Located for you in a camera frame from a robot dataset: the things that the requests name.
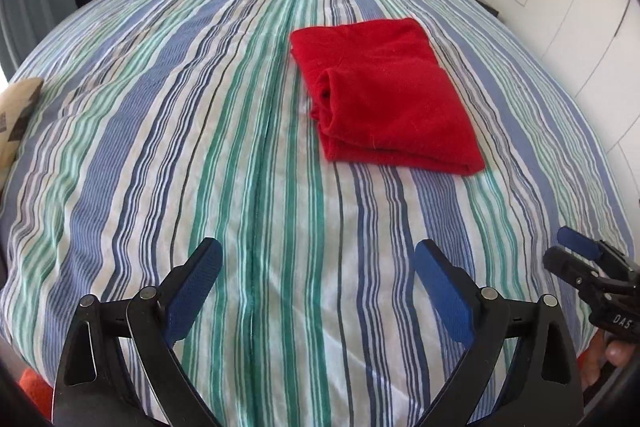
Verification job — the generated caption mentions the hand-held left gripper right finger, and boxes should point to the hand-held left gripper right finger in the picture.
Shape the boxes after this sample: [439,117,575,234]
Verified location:
[414,238,586,427]

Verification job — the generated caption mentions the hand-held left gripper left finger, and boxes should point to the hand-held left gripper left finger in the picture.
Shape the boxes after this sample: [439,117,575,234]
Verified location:
[52,237,224,427]

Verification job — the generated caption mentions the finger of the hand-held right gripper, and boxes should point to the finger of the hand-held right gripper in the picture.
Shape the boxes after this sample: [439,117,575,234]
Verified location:
[543,246,612,294]
[556,226,637,275]

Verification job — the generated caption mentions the red sweater with white figure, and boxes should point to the red sweater with white figure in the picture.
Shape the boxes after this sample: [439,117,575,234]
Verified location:
[289,18,487,178]

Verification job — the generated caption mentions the person's right hand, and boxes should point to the person's right hand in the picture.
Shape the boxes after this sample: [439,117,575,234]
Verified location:
[581,331,635,389]

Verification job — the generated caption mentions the striped bedspread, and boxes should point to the striped bedspread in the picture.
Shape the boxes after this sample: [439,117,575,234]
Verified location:
[0,0,623,423]

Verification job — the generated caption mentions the orange fluffy rug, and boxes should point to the orange fluffy rug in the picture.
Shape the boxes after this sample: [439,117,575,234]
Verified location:
[15,367,56,413]

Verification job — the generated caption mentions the patterned beige pillow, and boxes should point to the patterned beige pillow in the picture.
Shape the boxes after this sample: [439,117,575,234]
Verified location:
[0,77,45,188]

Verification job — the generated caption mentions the blue-grey curtain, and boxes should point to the blue-grey curtain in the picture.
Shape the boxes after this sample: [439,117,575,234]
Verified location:
[0,0,81,78]

